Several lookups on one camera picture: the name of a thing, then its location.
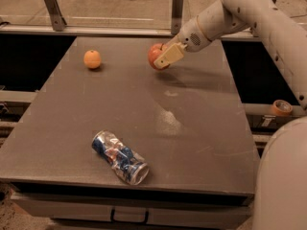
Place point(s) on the left metal bracket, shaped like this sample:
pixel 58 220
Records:
pixel 57 20

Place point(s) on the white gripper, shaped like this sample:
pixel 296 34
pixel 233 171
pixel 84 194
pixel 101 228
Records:
pixel 191 36

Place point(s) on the orange tape roll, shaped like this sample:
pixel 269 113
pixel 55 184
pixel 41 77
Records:
pixel 282 108

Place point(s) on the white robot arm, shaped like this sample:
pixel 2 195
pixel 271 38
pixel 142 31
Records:
pixel 281 188

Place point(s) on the red apple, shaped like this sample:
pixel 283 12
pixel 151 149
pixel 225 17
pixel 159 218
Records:
pixel 154 52

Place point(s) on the orange fruit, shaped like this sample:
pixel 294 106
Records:
pixel 92 59

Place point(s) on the grey drawer front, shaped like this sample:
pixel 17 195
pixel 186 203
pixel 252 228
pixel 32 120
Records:
pixel 85 213

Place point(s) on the black drawer handle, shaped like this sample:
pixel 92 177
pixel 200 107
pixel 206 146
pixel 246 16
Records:
pixel 129 215

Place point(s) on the middle metal bracket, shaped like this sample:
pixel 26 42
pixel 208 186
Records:
pixel 176 17

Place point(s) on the crushed blue silver can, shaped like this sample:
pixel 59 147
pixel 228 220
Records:
pixel 128 165

